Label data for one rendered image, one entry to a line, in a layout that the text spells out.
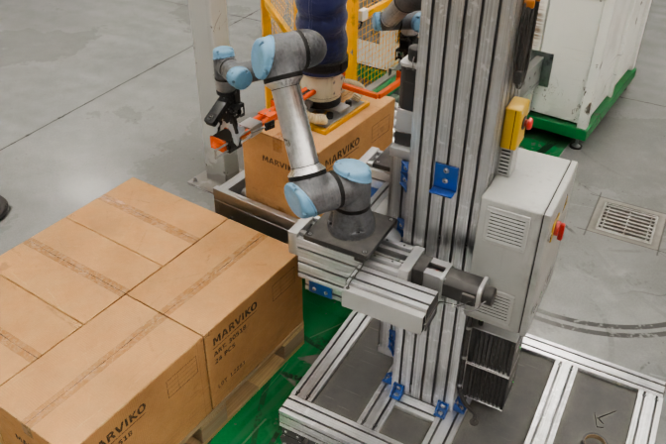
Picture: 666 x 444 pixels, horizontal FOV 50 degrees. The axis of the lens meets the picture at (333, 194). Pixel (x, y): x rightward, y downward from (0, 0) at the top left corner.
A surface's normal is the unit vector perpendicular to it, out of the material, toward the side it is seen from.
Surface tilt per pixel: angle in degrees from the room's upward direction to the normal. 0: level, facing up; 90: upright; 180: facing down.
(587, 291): 0
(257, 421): 0
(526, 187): 0
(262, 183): 90
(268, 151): 90
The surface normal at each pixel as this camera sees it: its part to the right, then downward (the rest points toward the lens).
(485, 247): -0.47, 0.49
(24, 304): 0.01, -0.83
